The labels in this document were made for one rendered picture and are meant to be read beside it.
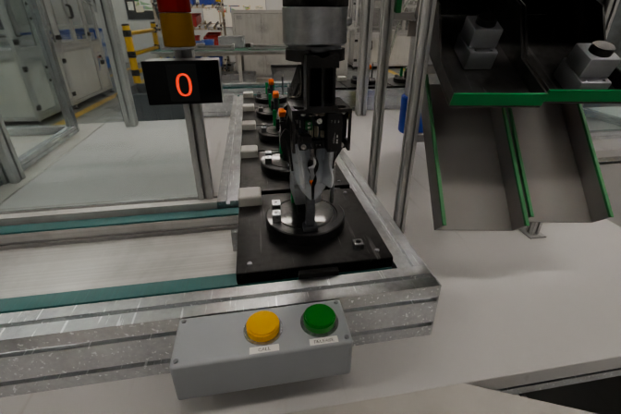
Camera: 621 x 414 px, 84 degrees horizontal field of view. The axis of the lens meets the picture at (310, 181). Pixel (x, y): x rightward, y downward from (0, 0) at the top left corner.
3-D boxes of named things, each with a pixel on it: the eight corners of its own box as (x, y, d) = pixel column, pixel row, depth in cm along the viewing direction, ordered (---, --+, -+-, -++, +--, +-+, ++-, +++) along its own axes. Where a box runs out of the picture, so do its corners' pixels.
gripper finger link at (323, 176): (318, 214, 47) (319, 152, 43) (310, 194, 53) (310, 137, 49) (340, 213, 48) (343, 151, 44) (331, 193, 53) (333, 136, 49)
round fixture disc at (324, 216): (353, 240, 57) (354, 231, 56) (268, 249, 55) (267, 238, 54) (334, 200, 69) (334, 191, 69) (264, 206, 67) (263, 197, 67)
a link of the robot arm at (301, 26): (279, 7, 42) (344, 7, 43) (280, 47, 44) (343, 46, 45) (285, 6, 35) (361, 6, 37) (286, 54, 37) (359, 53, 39)
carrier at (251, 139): (326, 152, 99) (327, 109, 93) (241, 158, 95) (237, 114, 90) (312, 128, 120) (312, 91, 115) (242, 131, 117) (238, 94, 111)
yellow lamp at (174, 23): (193, 46, 55) (188, 13, 53) (161, 47, 55) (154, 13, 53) (198, 44, 60) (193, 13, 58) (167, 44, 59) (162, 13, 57)
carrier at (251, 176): (349, 192, 77) (352, 139, 71) (239, 200, 73) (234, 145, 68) (327, 153, 98) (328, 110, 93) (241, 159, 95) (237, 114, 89)
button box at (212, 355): (351, 374, 43) (354, 340, 41) (176, 402, 40) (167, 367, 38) (338, 329, 50) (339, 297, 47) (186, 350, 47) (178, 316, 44)
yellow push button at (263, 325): (281, 345, 41) (280, 333, 40) (247, 349, 41) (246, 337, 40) (278, 319, 45) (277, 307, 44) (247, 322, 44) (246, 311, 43)
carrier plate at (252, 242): (392, 267, 54) (394, 256, 53) (237, 285, 51) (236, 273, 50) (351, 195, 76) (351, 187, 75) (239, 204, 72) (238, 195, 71)
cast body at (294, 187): (321, 202, 57) (322, 164, 54) (295, 205, 57) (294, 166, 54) (311, 181, 65) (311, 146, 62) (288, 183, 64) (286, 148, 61)
